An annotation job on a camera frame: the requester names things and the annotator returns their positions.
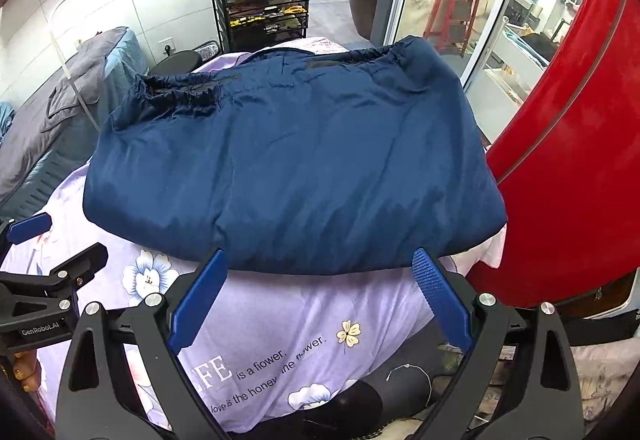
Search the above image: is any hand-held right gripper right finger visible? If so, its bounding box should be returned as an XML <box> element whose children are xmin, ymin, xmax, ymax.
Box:
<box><xmin>411</xmin><ymin>247</ymin><xmax>586</xmax><ymax>440</ymax></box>

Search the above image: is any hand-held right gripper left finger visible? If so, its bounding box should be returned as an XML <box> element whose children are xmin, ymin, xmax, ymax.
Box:
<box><xmin>54</xmin><ymin>247</ymin><xmax>231</xmax><ymax>440</ymax></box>

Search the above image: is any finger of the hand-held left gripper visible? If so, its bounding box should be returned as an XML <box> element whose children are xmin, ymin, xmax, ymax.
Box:
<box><xmin>0</xmin><ymin>213</ymin><xmax>54</xmax><ymax>261</ymax></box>
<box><xmin>30</xmin><ymin>243</ymin><xmax>109</xmax><ymax>311</ymax></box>

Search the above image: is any navy blue jacket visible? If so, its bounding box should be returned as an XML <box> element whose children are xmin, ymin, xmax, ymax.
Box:
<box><xmin>82</xmin><ymin>35</ymin><xmax>508</xmax><ymax>277</ymax></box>

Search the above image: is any person's left hand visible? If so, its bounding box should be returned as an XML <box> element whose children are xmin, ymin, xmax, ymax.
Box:
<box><xmin>7</xmin><ymin>349</ymin><xmax>41</xmax><ymax>393</ymax></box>

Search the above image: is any purple floral bedsheet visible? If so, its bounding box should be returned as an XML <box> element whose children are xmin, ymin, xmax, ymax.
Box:
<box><xmin>0</xmin><ymin>36</ymin><xmax>506</xmax><ymax>436</ymax></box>

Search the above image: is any grey blanket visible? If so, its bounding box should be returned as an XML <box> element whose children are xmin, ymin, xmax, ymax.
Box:
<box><xmin>0</xmin><ymin>26</ymin><xmax>128</xmax><ymax>201</ymax></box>

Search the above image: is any white floor lamp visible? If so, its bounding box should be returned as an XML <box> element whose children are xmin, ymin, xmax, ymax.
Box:
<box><xmin>47</xmin><ymin>0</ymin><xmax>128</xmax><ymax>131</ymax></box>

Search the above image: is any pale floral cloth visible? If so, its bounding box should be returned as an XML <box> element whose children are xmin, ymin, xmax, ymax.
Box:
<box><xmin>492</xmin><ymin>345</ymin><xmax>633</xmax><ymax>426</ymax></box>

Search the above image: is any teal massage bed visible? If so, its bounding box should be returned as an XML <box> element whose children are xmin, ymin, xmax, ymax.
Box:
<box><xmin>0</xmin><ymin>28</ymin><xmax>151</xmax><ymax>221</ymax></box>

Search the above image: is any black round stool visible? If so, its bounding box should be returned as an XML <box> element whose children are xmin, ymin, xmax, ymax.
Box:
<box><xmin>150</xmin><ymin>49</ymin><xmax>203</xmax><ymax>77</ymax></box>

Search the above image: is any black rack cart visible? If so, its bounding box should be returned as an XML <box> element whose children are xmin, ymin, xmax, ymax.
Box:
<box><xmin>207</xmin><ymin>0</ymin><xmax>311</xmax><ymax>54</ymax></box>

